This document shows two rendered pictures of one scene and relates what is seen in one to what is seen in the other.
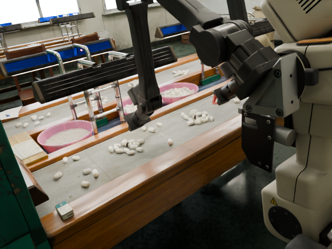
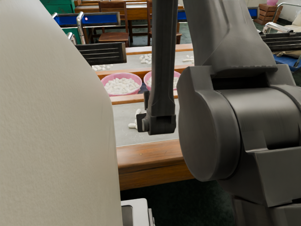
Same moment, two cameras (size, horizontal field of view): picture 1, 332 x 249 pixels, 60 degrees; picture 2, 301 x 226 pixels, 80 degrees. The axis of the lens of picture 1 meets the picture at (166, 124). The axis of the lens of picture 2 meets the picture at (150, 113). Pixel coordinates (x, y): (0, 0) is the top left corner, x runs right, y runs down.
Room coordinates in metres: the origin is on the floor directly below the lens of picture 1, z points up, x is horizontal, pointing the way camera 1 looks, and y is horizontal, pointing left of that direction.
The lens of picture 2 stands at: (0.74, -0.47, 1.35)
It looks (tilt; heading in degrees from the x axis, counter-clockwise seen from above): 40 degrees down; 26
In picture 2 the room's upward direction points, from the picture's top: straight up
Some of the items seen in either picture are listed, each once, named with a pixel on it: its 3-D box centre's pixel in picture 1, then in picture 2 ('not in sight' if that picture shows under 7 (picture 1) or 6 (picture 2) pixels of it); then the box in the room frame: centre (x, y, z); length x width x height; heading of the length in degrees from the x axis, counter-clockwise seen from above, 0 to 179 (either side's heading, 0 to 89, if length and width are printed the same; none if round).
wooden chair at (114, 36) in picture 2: (40, 90); (114, 36); (3.09, 1.33, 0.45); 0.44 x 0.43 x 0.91; 119
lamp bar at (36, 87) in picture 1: (112, 69); (44, 56); (1.15, 0.19, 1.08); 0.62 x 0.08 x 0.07; 126
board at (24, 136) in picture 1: (19, 149); not in sight; (1.14, 0.66, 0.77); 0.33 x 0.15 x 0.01; 36
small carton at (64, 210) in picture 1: (64, 210); not in sight; (0.70, 0.34, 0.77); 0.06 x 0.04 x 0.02; 36
